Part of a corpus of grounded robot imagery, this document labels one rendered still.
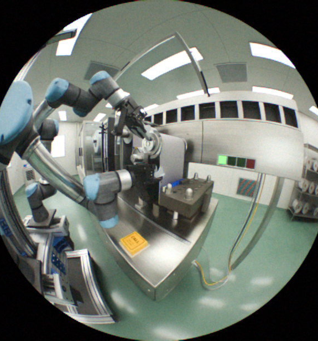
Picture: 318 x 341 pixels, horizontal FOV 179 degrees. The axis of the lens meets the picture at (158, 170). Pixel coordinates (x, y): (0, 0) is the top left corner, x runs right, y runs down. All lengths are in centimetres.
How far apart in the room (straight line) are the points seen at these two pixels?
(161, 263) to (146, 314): 93
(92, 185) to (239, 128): 75
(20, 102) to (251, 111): 95
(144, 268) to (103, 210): 21
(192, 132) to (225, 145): 25
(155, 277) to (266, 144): 77
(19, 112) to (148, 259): 46
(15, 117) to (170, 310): 133
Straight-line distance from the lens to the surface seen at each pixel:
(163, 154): 49
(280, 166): 75
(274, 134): 74
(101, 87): 42
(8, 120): 22
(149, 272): 34
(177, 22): 167
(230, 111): 81
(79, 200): 42
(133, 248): 36
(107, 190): 31
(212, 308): 132
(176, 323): 124
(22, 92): 24
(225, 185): 313
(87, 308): 113
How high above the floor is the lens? 122
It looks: 12 degrees down
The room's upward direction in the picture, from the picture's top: 2 degrees clockwise
